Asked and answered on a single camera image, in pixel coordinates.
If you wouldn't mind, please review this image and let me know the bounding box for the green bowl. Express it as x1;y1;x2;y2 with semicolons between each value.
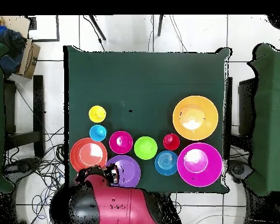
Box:
134;136;159;161

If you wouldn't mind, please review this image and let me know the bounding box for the small crimson bowl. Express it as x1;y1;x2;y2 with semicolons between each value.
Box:
108;131;134;155

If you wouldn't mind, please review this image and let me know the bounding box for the red cup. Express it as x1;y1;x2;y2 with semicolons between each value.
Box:
162;133;181;151

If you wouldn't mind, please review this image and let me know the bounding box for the dark green tablecloth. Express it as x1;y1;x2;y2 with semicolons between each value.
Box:
63;45;233;194

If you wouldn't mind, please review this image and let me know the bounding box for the blue cup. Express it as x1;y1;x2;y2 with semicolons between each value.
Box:
89;124;107;142

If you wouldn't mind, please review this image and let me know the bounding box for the yellow cup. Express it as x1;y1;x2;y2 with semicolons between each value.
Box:
88;105;107;124

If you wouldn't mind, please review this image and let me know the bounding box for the blue bowl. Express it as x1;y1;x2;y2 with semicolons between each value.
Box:
154;150;179;176

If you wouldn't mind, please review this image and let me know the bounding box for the purple bowl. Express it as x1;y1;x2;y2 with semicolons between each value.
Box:
105;155;142;188

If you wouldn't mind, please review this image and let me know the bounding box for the large orange bowl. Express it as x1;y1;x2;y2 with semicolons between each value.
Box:
171;94;219;141

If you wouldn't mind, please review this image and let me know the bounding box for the red-orange bowl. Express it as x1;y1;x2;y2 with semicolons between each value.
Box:
69;137;109;173

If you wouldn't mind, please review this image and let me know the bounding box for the large pink bowl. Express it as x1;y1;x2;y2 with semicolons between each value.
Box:
177;142;223;188

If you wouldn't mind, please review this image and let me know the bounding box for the black tripod leg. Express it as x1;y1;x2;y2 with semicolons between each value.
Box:
157;15;165;37
88;15;107;41

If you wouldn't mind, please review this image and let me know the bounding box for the brown cardboard box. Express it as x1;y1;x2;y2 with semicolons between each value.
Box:
15;38;41;79

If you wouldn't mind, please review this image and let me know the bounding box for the blue fabric bundle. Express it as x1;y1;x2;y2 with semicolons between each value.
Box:
0;24;26;76

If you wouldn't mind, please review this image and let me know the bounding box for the tangle of floor cables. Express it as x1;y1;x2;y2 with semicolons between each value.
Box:
4;127;68;224

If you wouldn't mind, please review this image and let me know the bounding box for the black stool frame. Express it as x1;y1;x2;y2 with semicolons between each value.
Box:
3;75;46;159

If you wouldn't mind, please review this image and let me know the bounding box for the black pedestal foot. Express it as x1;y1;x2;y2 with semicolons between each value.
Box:
2;157;41;180
228;159;253;184

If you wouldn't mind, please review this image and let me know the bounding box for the white panel black frame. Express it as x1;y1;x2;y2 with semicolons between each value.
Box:
27;15;60;43

